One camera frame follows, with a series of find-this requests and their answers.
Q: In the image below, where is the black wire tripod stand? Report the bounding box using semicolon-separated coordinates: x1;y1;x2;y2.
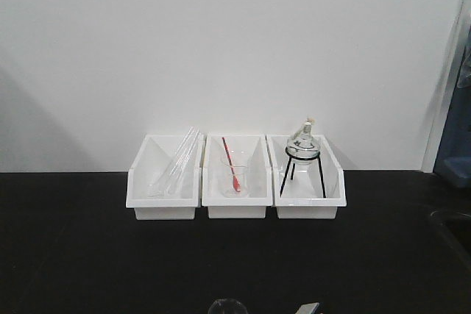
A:
280;147;327;199

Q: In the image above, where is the white plastic bin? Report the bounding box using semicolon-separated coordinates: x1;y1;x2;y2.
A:
202;133;273;218
266;135;347;219
126;135;205;220

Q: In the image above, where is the glass alcohol lamp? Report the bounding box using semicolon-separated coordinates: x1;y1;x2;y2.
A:
286;119;320;165

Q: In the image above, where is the middle white plastic bin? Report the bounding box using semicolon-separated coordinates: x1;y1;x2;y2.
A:
202;133;273;218

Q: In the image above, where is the right white plastic bin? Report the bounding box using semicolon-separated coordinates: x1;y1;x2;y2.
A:
266;135;347;219

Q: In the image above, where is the grey gripper finger tip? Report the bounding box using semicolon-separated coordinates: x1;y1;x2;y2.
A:
295;302;319;314

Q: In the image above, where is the left white plastic bin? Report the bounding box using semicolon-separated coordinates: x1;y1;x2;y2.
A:
126;135;205;220

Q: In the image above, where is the red thermometer stick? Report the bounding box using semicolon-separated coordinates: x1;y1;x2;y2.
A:
222;137;241;193

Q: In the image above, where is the small clear glass beaker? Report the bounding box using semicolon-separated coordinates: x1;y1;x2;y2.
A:
219;150;249;198

